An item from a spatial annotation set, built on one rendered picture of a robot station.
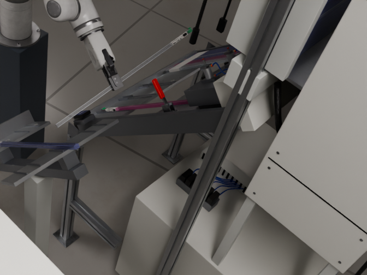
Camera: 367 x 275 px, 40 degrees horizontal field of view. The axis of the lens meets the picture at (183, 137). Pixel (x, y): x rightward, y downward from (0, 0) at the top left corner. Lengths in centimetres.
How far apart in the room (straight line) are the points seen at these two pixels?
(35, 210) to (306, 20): 101
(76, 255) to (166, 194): 68
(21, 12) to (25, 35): 11
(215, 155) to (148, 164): 137
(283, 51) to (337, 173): 30
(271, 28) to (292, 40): 5
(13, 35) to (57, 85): 91
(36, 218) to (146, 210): 37
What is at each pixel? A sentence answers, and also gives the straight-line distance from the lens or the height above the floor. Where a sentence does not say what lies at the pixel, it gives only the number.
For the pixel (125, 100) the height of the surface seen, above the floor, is 75.
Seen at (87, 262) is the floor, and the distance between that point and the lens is 229.
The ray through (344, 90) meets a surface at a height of 145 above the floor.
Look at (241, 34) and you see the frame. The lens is 111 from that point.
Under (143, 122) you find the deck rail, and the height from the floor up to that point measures 96.
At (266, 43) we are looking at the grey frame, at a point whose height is 146.
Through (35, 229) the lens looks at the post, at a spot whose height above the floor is 55.
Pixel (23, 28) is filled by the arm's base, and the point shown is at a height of 77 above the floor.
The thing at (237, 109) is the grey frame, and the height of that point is 127.
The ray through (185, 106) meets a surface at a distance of 145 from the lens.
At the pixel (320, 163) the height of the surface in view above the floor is 125.
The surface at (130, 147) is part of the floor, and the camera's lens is 269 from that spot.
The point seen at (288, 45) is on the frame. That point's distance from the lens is 105.
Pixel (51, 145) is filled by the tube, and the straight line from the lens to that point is 136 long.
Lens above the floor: 204
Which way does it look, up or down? 46 degrees down
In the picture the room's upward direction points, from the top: 19 degrees clockwise
